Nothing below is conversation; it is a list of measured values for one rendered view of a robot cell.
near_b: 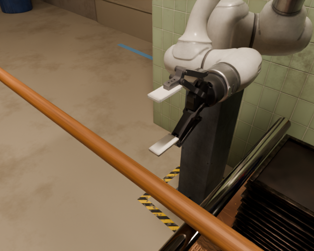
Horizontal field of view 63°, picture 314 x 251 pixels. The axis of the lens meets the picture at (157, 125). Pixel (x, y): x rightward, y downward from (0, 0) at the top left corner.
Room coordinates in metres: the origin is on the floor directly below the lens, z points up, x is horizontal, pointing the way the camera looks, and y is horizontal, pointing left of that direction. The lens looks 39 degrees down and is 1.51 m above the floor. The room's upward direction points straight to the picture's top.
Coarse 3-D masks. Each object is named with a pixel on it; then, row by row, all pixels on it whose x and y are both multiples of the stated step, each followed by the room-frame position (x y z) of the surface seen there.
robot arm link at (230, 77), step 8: (216, 64) 0.60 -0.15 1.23; (224, 64) 0.59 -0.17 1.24; (216, 72) 0.56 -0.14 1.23; (224, 72) 0.56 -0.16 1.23; (232, 72) 0.57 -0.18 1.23; (224, 80) 0.54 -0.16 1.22; (232, 80) 0.55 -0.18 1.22; (224, 88) 0.54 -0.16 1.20; (232, 88) 0.55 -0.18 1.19; (224, 96) 0.53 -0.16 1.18
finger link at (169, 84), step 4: (180, 68) 0.45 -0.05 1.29; (184, 68) 0.45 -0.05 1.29; (176, 72) 0.45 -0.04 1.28; (180, 72) 0.45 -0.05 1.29; (176, 76) 0.45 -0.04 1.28; (180, 76) 0.44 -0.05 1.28; (168, 80) 0.44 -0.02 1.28; (172, 80) 0.44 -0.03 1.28; (176, 80) 0.44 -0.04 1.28; (164, 84) 0.43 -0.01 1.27; (168, 84) 0.42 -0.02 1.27; (172, 84) 0.43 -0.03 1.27; (176, 84) 0.44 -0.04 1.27; (164, 88) 0.42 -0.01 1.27; (168, 88) 0.42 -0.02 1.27; (172, 88) 0.43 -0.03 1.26
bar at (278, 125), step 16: (272, 128) 0.42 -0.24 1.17; (288, 128) 0.43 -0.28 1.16; (256, 144) 0.37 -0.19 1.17; (272, 144) 0.37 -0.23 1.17; (240, 160) 0.33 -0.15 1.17; (256, 160) 0.33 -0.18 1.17; (240, 176) 0.29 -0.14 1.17; (224, 192) 0.25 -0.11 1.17; (208, 208) 0.23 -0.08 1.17; (176, 240) 0.18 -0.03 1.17; (192, 240) 0.18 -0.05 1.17
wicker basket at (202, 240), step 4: (200, 240) 0.46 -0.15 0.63; (204, 240) 0.45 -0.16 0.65; (208, 240) 0.44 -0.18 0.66; (196, 244) 0.46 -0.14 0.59; (200, 244) 0.46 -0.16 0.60; (204, 244) 0.45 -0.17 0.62; (208, 244) 0.44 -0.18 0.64; (212, 244) 0.43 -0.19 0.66; (192, 248) 0.45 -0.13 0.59; (196, 248) 0.45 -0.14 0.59; (200, 248) 0.45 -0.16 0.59; (204, 248) 0.45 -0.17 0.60; (208, 248) 0.44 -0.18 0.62; (212, 248) 0.43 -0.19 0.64; (216, 248) 0.42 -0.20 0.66
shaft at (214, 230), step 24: (0, 72) 0.61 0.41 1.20; (24, 96) 0.51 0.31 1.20; (72, 120) 0.40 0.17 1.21; (96, 144) 0.34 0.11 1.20; (120, 168) 0.28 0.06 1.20; (144, 168) 0.28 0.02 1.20; (168, 192) 0.23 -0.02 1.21; (192, 216) 0.19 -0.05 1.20; (216, 240) 0.16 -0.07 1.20; (240, 240) 0.16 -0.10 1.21
